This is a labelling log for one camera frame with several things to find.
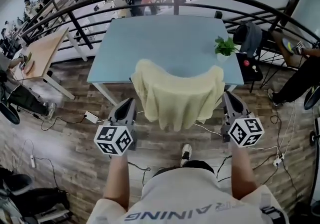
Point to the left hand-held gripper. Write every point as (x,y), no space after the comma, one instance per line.
(117,117)

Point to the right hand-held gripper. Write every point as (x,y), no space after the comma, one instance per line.
(237,117)

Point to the pale yellow clothing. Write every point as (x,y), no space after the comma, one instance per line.
(175,97)

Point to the person's right forearm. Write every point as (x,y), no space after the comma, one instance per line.
(243,173)

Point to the person's left forearm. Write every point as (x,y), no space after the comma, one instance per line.
(117,183)

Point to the black chair with round back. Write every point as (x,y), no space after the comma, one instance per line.
(250,72)

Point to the white power strip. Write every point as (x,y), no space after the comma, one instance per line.
(33,161)
(91,116)
(278,160)

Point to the small white object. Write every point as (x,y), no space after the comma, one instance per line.
(254,68)

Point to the small red object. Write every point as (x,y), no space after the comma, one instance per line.
(246,62)

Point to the person's black trousers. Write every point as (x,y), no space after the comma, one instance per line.
(197,164)

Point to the person's white shoe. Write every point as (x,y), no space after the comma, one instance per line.
(186,154)

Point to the green potted plant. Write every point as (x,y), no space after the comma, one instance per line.
(225,47)

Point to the grey jacket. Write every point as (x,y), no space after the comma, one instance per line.
(252,37)

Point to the light blue table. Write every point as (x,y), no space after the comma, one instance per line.
(162,42)

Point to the person's white shirt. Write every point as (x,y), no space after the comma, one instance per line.
(185,198)

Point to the wooden desk with white legs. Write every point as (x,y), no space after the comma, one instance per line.
(46,47)

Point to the black metal railing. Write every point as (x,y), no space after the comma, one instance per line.
(75,22)

